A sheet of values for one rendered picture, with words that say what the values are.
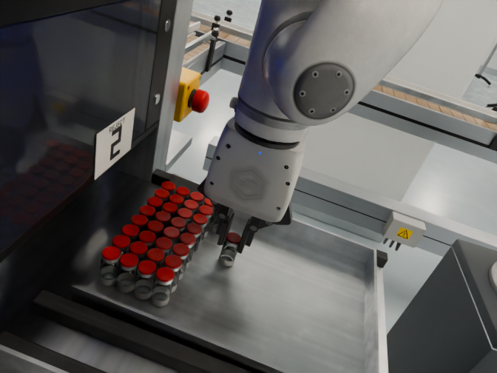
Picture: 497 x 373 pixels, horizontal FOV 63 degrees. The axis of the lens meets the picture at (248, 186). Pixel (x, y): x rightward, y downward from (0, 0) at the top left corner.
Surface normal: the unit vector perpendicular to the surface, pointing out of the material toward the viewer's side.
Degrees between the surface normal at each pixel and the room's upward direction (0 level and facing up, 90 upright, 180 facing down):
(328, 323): 0
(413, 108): 90
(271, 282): 0
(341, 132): 90
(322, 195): 90
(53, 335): 0
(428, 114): 90
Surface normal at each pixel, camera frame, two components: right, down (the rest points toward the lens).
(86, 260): 0.25, -0.80
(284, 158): -0.11, 0.45
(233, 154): -0.33, 0.41
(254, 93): -0.65, 0.30
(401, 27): 0.34, 0.50
